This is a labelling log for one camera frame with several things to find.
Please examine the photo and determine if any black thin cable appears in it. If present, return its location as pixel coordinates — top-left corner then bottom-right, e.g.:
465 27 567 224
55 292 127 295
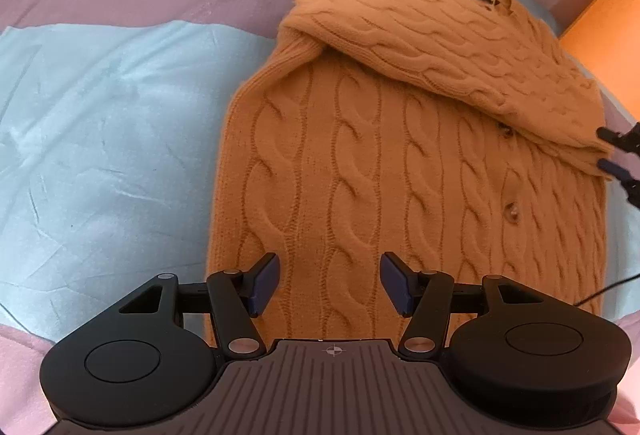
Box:
572 273 640 309

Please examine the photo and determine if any orange wooden headboard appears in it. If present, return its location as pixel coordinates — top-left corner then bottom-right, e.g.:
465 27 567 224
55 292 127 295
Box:
561 0 639 118

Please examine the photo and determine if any blue and grey bedsheet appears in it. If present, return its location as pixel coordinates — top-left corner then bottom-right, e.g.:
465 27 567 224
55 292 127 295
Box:
1 0 639 434

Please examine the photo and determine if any tan cable-knit cardigan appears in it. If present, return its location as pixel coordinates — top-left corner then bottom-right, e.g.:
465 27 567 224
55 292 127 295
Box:
208 0 611 341

